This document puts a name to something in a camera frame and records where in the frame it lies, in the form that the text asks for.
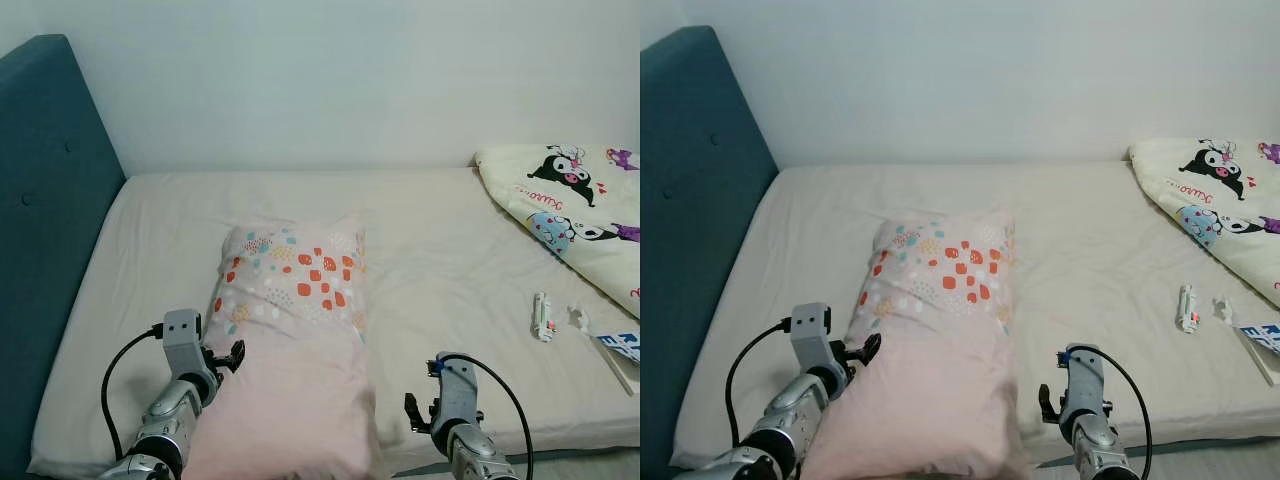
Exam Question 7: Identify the teal fabric headboard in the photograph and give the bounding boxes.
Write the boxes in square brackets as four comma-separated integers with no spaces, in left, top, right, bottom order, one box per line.
[640,25,779,480]
[0,34,128,480]

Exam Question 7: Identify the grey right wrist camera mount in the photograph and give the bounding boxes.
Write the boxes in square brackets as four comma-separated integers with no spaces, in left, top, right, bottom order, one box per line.
[430,352,481,427]
[1060,344,1109,421]

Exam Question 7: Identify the white book with blue letters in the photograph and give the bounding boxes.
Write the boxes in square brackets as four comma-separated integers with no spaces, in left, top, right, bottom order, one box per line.
[596,330,641,397]
[1232,320,1280,387]

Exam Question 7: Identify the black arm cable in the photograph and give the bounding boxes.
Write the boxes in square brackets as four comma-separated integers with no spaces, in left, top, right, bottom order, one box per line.
[1068,344,1153,480]
[726,318,793,451]
[101,325,166,461]
[440,352,534,480]

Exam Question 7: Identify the dark bed base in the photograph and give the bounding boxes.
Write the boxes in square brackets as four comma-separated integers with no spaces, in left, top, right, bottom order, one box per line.
[1030,434,1280,469]
[385,445,641,479]

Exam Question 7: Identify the mattress with cream sheet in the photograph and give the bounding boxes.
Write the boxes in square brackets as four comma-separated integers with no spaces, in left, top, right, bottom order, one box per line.
[668,160,1280,471]
[28,165,641,479]

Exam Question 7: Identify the cream cartoon print quilt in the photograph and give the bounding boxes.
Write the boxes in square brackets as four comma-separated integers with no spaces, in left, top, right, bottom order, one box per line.
[474,143,641,319]
[1129,137,1280,309]

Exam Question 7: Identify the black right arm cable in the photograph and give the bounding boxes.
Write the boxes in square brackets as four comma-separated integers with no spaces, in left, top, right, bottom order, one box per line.
[440,352,534,480]
[1068,344,1153,480]

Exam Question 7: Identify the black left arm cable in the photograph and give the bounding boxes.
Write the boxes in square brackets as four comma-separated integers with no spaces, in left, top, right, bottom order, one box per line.
[101,325,166,461]
[726,318,793,451]

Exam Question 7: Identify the pink pillow with coloured spots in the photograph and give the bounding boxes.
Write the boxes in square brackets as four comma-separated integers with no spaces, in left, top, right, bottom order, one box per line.
[183,213,379,480]
[800,210,1031,480]

